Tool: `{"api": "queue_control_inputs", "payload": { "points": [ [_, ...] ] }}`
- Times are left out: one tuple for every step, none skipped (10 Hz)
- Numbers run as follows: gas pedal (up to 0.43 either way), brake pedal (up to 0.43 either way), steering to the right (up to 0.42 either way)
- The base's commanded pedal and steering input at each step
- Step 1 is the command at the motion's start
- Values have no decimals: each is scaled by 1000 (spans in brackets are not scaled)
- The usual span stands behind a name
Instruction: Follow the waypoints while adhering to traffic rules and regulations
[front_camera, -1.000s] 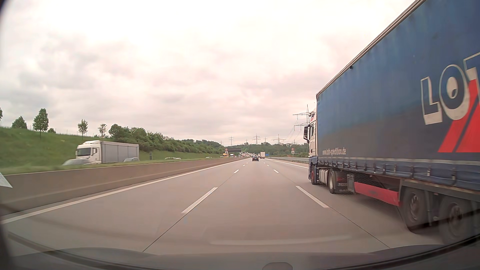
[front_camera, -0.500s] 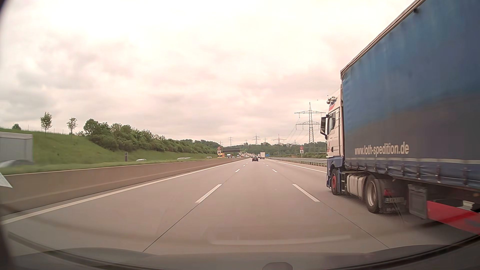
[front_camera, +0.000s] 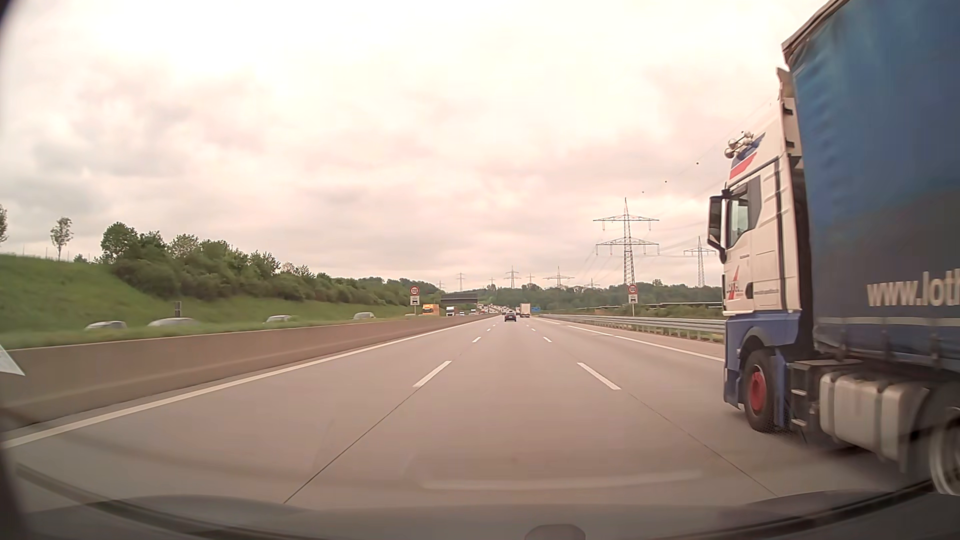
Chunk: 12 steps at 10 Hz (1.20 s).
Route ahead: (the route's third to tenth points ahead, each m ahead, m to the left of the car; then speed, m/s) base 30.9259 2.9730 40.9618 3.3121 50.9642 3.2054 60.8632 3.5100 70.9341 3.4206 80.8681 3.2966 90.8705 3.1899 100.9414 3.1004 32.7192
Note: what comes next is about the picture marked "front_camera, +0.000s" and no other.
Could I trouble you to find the metal guard rail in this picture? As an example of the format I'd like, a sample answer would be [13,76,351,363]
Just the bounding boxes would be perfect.
[538,313,727,339]

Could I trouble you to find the large electricity pylon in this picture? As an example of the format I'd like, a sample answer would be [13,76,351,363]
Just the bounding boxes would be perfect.
[593,198,661,287]

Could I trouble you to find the white and blue lorry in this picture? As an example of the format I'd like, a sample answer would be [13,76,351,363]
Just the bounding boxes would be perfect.
[706,0,960,498]

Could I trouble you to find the road markings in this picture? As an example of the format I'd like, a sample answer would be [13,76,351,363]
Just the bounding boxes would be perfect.
[0,315,726,451]

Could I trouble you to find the grass bank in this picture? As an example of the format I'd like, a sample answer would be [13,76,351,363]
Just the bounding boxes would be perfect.
[0,253,421,350]

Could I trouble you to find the slender tree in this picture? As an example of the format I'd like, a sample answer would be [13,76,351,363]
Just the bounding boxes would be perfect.
[49,216,75,262]

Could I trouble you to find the car's own bonnet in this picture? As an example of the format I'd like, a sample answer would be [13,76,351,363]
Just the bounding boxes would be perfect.
[15,480,960,540]

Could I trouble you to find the wood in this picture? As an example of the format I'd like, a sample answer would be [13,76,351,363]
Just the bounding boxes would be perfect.
[480,279,724,313]

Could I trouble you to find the row of trees and bushes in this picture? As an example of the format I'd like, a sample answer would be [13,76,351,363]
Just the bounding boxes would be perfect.
[97,222,444,307]

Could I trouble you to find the grey asphalt road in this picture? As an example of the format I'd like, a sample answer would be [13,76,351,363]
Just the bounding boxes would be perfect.
[0,313,939,511]

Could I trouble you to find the overhead wires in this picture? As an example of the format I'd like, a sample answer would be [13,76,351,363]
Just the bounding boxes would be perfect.
[570,97,777,290]

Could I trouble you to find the concrete median barrier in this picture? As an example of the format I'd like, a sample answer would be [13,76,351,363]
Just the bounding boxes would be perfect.
[0,313,496,432]

